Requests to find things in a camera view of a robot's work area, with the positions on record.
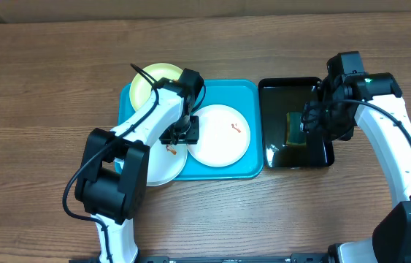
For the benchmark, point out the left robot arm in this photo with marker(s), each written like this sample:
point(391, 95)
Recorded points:
point(111, 182)

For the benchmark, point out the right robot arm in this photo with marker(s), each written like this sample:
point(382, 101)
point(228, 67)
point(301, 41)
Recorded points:
point(375, 105)

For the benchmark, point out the black water tray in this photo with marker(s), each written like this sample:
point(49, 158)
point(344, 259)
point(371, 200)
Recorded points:
point(277, 97)

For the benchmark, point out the yellow-green plate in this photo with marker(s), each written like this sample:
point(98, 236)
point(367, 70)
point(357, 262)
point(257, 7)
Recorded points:
point(140, 89)

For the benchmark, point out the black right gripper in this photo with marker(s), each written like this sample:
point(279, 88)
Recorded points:
point(311, 124)

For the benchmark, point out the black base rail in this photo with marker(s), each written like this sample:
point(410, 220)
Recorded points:
point(293, 258)

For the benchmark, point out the green yellow sponge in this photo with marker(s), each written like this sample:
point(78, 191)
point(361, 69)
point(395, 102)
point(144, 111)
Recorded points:
point(294, 135)

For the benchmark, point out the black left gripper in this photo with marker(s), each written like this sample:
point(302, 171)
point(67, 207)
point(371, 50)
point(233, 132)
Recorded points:
point(193, 136)

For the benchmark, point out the white plate with stain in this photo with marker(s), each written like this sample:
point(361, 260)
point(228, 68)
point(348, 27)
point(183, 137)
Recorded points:
point(224, 136)

